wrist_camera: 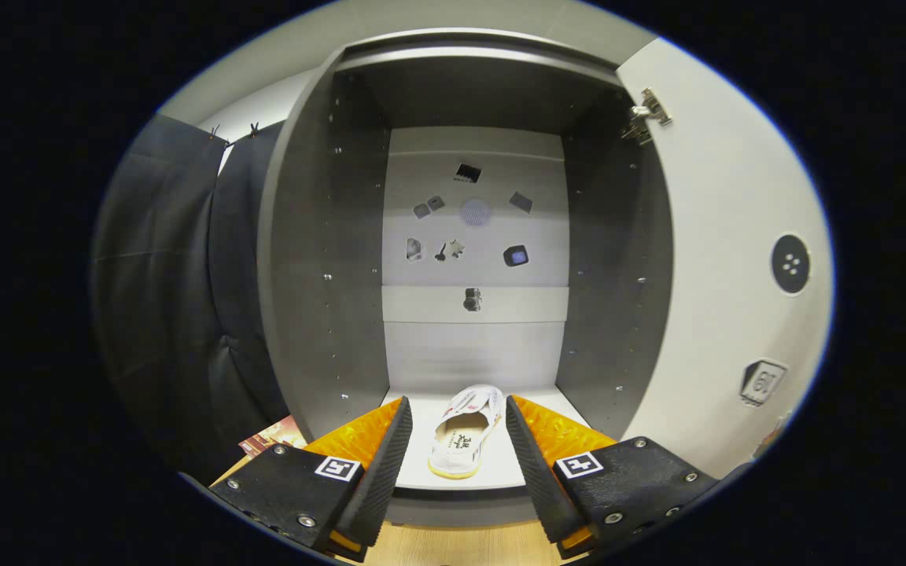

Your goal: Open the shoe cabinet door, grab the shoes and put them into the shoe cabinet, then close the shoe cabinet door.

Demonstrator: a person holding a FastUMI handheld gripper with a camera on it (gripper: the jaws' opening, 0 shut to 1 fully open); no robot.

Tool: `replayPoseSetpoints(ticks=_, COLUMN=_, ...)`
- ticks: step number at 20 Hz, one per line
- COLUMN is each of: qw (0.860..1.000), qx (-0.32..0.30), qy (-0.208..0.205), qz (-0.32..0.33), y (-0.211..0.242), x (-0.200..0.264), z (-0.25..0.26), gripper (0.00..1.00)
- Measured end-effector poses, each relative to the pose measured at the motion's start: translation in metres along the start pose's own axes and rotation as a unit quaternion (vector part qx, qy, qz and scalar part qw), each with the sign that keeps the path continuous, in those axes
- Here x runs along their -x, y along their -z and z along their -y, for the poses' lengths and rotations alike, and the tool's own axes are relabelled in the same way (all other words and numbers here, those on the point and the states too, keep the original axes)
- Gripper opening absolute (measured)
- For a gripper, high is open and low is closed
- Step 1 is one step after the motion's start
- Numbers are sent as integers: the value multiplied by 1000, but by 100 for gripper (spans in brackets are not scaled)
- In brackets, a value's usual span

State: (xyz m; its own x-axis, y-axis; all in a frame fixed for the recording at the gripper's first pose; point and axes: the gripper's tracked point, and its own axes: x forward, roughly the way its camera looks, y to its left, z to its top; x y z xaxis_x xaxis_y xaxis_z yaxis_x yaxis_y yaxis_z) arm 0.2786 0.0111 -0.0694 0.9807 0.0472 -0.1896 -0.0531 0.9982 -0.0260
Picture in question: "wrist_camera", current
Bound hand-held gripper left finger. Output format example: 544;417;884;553
209;395;414;563

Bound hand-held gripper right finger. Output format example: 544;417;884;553
505;395;720;560

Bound white shoe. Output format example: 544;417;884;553
428;384;505;480

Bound dark grey shoe cabinet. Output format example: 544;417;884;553
258;28;674;527

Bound metal door hinge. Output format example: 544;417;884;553
621;86;672;146

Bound brown book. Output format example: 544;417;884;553
238;417;308;458

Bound black backdrop cloth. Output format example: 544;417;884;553
91;114;296;472

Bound row of black cloth clips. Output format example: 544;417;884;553
205;119;261;142

